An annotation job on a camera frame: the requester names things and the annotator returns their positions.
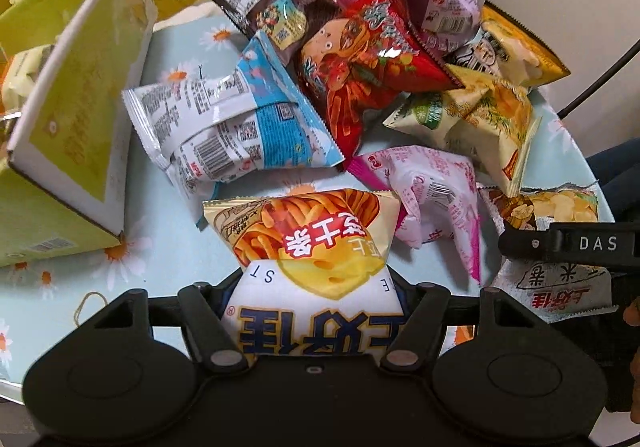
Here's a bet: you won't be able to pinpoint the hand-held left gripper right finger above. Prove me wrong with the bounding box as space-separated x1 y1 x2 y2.
380 267 548 372

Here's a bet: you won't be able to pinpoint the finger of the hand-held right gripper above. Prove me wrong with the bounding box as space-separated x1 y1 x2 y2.
497 222 567 261

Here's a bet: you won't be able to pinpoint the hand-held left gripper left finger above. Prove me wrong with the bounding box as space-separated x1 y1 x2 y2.
92 271 250 374

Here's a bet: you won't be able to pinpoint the potato chip print snack bag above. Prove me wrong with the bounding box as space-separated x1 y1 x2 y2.
476 182 621 329

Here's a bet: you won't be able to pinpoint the white and pink snack bag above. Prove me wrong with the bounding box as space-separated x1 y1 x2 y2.
347 144 484 286

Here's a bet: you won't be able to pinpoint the yellow cheese stick snack bag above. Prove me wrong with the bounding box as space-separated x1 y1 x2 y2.
202 188 407 369

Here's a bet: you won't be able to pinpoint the pale yellow snack bag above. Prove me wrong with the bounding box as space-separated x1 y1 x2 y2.
382 66 544 198

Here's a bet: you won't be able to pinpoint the blue and white snack bag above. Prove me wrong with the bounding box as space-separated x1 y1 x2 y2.
122 31 347 229

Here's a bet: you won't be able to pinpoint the yellow black-striped chip bag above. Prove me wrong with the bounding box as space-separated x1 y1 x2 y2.
444 0 572 88

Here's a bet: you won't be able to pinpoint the green cardboard box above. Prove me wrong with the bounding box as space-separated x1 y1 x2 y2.
0 0 157 269

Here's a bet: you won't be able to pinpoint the red cartoon snack bag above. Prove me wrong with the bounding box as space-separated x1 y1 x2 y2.
299 0 464 158

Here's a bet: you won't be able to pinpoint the purple snack bag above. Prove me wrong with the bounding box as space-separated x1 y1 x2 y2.
401 0 484 60

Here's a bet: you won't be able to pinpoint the person's right hand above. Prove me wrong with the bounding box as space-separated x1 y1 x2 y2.
622 296 640 425

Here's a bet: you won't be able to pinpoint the floral light blue tablecloth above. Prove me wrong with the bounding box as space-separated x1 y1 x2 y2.
0 12 617 408

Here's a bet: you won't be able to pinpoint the person's dark trousers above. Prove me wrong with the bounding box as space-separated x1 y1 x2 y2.
584 139 640 224

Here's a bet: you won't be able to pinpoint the dark brown snack bag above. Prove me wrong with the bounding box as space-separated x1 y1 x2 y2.
209 0 342 66

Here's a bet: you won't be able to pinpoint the black cable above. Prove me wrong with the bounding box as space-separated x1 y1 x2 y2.
556 34 640 120

